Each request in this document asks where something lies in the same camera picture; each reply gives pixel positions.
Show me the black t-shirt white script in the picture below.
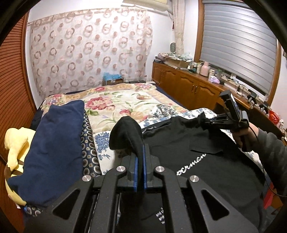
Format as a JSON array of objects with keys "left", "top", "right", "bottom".
[{"left": 109, "top": 114, "right": 265, "bottom": 230}]

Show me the person's right grey sleeve forearm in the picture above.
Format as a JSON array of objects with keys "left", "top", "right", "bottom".
[{"left": 254, "top": 129, "right": 286, "bottom": 196}]

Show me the person's right hand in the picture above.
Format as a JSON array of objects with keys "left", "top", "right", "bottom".
[{"left": 231, "top": 123, "right": 259, "bottom": 151}]

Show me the blue white floral bedsheet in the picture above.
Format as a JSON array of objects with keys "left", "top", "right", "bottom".
[{"left": 93, "top": 107, "right": 264, "bottom": 175}]

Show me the red plastic basket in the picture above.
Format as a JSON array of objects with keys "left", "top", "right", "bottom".
[{"left": 269, "top": 110, "right": 280, "bottom": 125}]

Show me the dark circle patterned cloth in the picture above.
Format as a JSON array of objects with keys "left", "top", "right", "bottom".
[{"left": 24, "top": 113, "right": 102, "bottom": 217}]

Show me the purple small pouch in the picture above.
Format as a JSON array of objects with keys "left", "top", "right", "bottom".
[{"left": 208, "top": 75, "right": 220, "bottom": 84}]

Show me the brown wooden sideboard cabinet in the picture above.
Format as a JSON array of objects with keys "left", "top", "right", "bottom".
[{"left": 152, "top": 62, "right": 284, "bottom": 139}]

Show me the pink thermos jug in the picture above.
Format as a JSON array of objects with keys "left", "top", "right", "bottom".
[{"left": 200, "top": 62, "right": 210, "bottom": 77}]

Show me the floral red beige blanket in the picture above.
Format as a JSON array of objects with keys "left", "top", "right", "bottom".
[{"left": 40, "top": 83, "right": 187, "bottom": 133}]

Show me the navy blue folded cloth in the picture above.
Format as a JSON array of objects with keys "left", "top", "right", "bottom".
[{"left": 8, "top": 100, "right": 84, "bottom": 207}]

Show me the cardboard box with clutter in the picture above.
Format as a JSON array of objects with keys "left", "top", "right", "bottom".
[{"left": 156, "top": 53, "right": 193, "bottom": 68}]

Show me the grey window roller shutter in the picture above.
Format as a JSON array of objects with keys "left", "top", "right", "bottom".
[{"left": 200, "top": 1, "right": 277, "bottom": 94}]

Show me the blue item on box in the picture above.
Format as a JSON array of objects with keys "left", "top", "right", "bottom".
[{"left": 103, "top": 72, "right": 124, "bottom": 85}]

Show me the small grey desk fan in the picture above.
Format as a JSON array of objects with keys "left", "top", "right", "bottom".
[{"left": 170, "top": 42, "right": 176, "bottom": 53}]

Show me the brown louvered wardrobe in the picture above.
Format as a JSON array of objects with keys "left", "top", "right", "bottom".
[{"left": 1, "top": 14, "right": 36, "bottom": 232}]

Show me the circle patterned lace curtain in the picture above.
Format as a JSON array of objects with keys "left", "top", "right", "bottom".
[{"left": 30, "top": 8, "right": 153, "bottom": 98}]

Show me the beige wall air conditioner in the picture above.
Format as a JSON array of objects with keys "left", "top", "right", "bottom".
[{"left": 123, "top": 0, "right": 173, "bottom": 13}]

